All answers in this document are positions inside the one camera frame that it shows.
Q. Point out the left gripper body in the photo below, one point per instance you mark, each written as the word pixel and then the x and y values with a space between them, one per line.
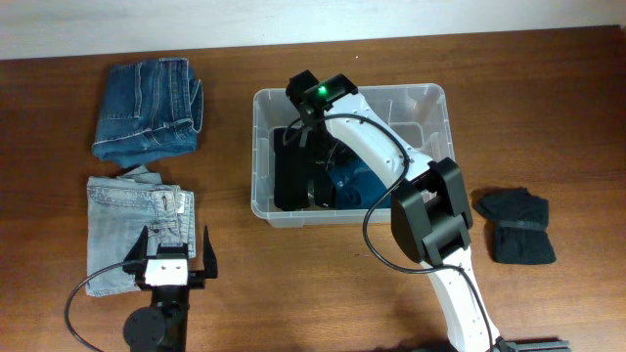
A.
pixel 196 280

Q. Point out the blue garment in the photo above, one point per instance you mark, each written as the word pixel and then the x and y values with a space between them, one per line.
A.
pixel 356 185

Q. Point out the black garment with tape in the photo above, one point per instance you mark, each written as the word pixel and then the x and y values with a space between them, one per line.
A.
pixel 301 174

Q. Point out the clear plastic storage bin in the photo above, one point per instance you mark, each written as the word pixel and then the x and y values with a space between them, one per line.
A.
pixel 416 113

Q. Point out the dark grey garment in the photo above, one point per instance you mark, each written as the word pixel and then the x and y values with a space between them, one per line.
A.
pixel 519 223

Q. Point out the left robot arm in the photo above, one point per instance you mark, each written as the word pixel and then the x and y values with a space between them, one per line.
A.
pixel 162 326

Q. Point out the dark blue folded jeans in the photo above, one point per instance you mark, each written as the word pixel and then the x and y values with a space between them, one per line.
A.
pixel 150 110

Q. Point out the light blue folded jeans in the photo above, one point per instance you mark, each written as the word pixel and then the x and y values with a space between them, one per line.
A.
pixel 120 208

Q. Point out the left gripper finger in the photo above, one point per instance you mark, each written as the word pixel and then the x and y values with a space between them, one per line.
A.
pixel 134 261
pixel 209 259

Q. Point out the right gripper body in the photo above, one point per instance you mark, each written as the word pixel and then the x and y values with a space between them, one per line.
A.
pixel 326 149

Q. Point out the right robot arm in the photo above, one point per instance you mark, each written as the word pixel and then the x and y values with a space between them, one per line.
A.
pixel 429 211

